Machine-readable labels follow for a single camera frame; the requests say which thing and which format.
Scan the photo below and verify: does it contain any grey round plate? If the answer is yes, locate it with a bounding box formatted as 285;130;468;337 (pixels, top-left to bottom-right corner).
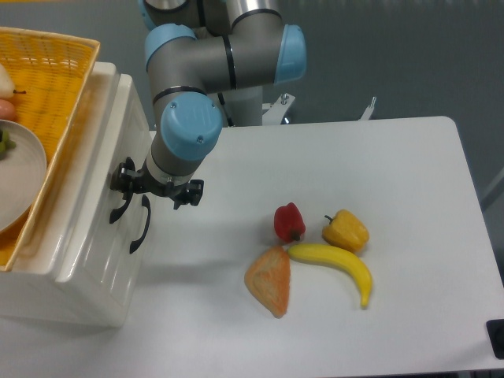
1;120;47;232

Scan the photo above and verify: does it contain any black corner device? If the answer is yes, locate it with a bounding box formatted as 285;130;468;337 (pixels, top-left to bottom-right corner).
486;319;504;360

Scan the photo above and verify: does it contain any black lower drawer handle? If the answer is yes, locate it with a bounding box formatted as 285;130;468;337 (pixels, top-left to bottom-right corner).
128;195;152;255

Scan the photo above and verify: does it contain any triangular toast bread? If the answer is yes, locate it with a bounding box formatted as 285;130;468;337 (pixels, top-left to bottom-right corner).
244;246;291;318

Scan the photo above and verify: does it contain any white drawer cabinet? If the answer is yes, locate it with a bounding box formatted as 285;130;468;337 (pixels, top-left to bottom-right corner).
1;62;151;327

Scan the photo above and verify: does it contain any yellow bell pepper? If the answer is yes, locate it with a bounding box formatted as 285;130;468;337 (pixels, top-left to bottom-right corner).
322;209;369;253

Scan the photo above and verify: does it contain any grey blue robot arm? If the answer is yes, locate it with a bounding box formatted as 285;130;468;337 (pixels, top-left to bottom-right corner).
110;1;307;206

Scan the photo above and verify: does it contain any yellow banana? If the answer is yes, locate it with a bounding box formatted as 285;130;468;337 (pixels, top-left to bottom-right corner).
287;243;373;309

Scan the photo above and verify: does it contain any black drawer handle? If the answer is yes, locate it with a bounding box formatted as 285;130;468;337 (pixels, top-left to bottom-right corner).
109;157;136;224
128;195;152;255

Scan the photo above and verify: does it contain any white pear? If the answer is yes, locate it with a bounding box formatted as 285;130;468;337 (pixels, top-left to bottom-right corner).
0;64;26;99

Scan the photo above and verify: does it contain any pink sausage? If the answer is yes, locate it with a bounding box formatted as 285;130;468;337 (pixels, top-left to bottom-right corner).
0;99;17;120

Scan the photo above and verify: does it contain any black top drawer handle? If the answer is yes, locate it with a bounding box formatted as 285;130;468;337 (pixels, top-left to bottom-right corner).
109;157;136;224

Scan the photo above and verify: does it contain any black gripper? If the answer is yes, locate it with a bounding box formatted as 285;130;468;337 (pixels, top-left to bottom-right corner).
109;157;205;209

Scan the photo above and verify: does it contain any red bell pepper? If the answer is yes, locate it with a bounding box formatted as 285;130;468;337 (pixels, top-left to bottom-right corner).
273;202;306;244

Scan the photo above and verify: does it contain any yellow woven basket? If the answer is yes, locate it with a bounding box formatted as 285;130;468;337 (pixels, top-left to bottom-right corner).
1;27;100;272

